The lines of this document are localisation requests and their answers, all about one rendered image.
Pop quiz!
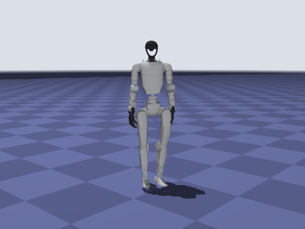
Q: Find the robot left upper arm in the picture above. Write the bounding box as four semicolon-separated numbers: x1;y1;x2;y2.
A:
163;63;175;92

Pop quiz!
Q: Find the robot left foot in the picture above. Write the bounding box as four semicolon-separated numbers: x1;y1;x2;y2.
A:
153;176;168;187

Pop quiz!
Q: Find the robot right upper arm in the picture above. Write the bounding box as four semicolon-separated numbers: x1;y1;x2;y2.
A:
131;63;141;92

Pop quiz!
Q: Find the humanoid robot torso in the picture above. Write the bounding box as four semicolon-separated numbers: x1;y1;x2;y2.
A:
140;59;164;116

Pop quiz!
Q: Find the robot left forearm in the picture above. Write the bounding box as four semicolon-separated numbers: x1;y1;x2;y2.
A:
167;90;176;110

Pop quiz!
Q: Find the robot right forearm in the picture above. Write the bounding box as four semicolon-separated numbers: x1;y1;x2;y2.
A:
128;86;137;112

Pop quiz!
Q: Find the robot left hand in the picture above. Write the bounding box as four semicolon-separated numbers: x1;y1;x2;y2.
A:
170;106;175;124

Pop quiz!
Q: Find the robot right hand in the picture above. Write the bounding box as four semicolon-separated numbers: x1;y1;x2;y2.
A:
128;107;137;128

